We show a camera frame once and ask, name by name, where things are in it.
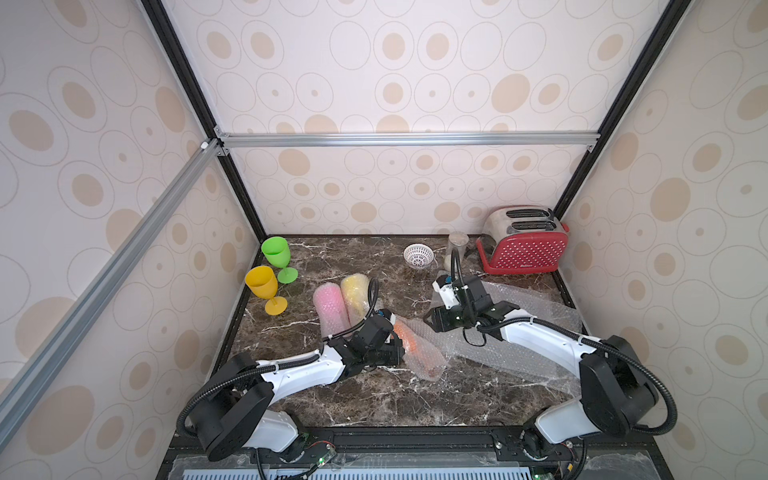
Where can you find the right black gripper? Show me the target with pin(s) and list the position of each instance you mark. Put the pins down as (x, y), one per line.
(447, 317)

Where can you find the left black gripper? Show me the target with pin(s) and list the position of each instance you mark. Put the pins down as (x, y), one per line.
(397, 352)

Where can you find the orange bubble glass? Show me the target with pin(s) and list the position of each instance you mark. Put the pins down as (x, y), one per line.
(423, 358)

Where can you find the clear bubble wrap sheet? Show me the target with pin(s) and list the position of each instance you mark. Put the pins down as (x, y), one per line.
(529, 351)

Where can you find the yellow bubble glass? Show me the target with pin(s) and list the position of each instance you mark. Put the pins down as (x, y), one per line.
(354, 290)

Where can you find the beige bubble glass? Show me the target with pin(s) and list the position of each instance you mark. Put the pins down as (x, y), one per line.
(263, 283)

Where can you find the green wine glass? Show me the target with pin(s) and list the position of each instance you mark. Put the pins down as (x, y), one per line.
(276, 251)

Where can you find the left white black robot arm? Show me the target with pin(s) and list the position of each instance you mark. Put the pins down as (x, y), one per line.
(231, 411)

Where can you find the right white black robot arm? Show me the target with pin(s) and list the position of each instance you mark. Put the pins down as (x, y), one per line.
(619, 394)

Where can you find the pink bubble wrapped glass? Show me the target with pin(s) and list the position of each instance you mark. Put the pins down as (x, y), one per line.
(331, 309)

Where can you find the clear jar with powder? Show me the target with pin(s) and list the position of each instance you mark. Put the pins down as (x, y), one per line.
(456, 241)

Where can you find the white sink strainer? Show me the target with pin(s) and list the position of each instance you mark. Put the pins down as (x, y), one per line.
(418, 256)

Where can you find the red toaster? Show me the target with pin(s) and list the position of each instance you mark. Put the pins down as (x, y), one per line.
(521, 240)

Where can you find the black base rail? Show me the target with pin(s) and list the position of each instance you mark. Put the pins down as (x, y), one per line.
(425, 453)

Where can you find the horizontal aluminium rail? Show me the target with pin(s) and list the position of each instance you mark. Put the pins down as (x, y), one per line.
(419, 139)

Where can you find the left diagonal aluminium rail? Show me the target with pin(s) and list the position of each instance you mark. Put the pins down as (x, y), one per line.
(43, 367)

